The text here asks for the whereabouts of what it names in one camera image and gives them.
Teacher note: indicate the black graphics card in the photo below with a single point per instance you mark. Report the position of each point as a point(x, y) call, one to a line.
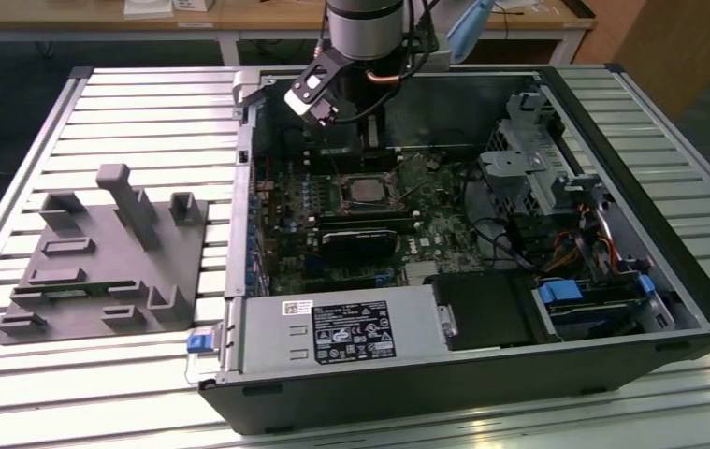
point(353, 248)

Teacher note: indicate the white box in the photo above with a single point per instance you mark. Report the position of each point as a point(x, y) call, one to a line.
point(192, 4)
point(148, 7)

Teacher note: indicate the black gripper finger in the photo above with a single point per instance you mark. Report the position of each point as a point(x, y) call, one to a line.
point(371, 135)

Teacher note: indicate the wooden cabinet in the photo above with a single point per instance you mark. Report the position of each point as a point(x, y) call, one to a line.
point(672, 47)

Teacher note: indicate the wooden desk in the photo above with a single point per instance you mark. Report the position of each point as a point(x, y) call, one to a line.
point(235, 21)

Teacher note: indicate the CPU socket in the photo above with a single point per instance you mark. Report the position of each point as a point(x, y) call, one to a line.
point(391, 206)

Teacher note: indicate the silver chipset heat sink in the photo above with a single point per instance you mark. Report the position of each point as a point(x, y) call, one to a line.
point(419, 271)

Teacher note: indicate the black plastic shroud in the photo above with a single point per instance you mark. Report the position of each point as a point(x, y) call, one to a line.
point(484, 308)

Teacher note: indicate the metal drive cage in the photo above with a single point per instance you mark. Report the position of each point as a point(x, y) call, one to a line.
point(504, 168)

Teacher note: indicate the grey power supply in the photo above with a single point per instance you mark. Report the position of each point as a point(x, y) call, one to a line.
point(267, 337)

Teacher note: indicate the green motherboard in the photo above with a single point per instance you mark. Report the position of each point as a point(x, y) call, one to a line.
point(441, 234)

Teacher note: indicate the black PC case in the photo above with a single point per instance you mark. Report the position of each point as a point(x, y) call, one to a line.
point(391, 402)

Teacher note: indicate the blue case latch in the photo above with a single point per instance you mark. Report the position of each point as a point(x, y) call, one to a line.
point(198, 341)

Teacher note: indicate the blue expansion slot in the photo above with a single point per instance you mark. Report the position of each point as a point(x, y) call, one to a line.
point(381, 280)

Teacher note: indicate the black RAM slot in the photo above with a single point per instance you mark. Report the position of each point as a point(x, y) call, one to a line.
point(353, 162)
point(353, 168)
point(404, 227)
point(353, 156)
point(367, 212)
point(367, 222)
point(367, 217)
point(391, 151)

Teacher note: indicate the metal locking lever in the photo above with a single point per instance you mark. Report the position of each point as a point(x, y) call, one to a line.
point(416, 189)

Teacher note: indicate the grey parts rack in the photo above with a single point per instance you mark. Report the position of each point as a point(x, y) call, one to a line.
point(117, 262)

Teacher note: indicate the black and white wrist camera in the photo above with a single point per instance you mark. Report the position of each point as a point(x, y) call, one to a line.
point(311, 91)

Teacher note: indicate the hard disk in blue carrier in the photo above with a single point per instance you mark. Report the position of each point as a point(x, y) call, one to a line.
point(556, 292)

